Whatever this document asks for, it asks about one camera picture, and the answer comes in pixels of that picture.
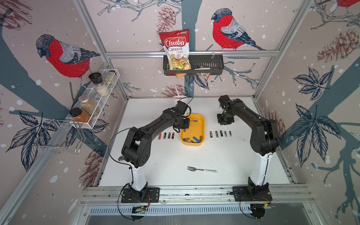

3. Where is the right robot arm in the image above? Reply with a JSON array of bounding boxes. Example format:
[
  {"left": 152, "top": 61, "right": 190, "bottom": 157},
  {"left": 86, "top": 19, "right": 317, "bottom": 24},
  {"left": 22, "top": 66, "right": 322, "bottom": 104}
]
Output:
[{"left": 217, "top": 95, "right": 280, "bottom": 199}]

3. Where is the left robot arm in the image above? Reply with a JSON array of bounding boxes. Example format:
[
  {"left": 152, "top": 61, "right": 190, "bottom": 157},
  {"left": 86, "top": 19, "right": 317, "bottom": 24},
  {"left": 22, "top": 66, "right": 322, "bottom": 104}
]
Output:
[{"left": 121, "top": 100, "right": 192, "bottom": 201}]

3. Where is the white cup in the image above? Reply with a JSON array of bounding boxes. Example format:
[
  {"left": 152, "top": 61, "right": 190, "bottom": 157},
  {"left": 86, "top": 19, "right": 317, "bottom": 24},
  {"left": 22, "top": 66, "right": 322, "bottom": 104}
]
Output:
[{"left": 173, "top": 95, "right": 187, "bottom": 100}]

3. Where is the chrome wire hook rack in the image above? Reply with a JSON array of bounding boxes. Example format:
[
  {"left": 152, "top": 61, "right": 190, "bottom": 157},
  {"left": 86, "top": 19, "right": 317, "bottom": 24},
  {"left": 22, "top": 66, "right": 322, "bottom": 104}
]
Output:
[{"left": 31, "top": 118, "right": 86, "bottom": 155}]

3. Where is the pale lid spice jar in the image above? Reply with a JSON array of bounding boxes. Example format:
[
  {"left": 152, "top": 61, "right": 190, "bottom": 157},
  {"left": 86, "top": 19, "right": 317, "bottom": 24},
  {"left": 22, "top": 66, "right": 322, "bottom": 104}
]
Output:
[{"left": 105, "top": 70, "right": 116, "bottom": 85}]

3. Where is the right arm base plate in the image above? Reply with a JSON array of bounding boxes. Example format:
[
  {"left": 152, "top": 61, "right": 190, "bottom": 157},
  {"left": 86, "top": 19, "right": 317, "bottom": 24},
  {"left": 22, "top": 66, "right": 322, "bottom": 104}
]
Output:
[{"left": 232, "top": 186, "right": 273, "bottom": 202}]

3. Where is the orange spice jar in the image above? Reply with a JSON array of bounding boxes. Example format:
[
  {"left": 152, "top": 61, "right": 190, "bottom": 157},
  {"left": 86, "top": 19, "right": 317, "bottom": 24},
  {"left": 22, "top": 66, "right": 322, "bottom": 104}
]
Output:
[{"left": 69, "top": 107, "right": 90, "bottom": 123}]

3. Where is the silver fork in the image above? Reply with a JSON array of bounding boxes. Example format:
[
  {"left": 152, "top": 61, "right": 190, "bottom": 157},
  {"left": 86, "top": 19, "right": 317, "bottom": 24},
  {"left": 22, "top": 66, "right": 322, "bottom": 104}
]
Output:
[{"left": 187, "top": 166, "right": 218, "bottom": 173}]

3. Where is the black wire wall basket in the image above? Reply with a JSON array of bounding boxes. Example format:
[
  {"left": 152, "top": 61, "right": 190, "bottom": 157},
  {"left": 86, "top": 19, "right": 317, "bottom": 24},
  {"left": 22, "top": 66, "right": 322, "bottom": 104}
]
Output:
[{"left": 163, "top": 55, "right": 224, "bottom": 76}]

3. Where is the white wire spice rack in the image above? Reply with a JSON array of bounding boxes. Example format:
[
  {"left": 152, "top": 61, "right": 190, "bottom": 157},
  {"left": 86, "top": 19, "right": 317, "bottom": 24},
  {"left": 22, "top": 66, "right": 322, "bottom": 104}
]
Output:
[{"left": 74, "top": 69, "right": 119, "bottom": 129}]

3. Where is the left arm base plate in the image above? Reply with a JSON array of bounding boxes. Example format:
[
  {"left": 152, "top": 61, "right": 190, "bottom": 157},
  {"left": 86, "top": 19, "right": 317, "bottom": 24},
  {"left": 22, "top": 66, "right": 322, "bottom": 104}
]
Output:
[{"left": 121, "top": 187, "right": 160, "bottom": 203}]

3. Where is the silver lid spice jar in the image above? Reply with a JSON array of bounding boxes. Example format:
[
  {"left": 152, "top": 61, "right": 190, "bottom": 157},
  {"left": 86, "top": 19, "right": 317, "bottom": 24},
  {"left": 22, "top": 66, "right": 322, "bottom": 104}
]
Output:
[{"left": 78, "top": 95, "right": 100, "bottom": 117}]

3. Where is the red cassava chips bag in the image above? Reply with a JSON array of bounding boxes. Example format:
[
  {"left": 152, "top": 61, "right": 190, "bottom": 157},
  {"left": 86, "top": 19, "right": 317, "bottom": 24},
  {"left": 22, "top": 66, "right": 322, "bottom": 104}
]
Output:
[{"left": 159, "top": 29, "right": 191, "bottom": 70}]

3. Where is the yellow plastic storage tray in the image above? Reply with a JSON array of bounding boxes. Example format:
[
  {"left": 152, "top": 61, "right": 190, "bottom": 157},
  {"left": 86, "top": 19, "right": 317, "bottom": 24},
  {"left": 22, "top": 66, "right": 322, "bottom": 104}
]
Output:
[{"left": 181, "top": 113, "right": 205, "bottom": 147}]

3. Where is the black lid spice jar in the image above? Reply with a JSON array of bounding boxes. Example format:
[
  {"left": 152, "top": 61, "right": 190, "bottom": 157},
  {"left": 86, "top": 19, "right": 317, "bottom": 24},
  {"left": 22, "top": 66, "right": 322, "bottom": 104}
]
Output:
[{"left": 89, "top": 72, "right": 110, "bottom": 97}]

